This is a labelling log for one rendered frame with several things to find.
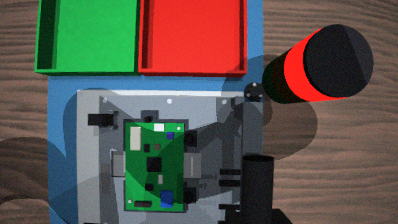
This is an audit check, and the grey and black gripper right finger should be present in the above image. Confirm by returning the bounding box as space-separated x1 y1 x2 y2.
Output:
271 208 293 224

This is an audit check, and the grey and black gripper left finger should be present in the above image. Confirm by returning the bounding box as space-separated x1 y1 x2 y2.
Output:
225 209 244 224

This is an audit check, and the red bin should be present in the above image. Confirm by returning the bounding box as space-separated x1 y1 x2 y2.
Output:
138 0 247 78

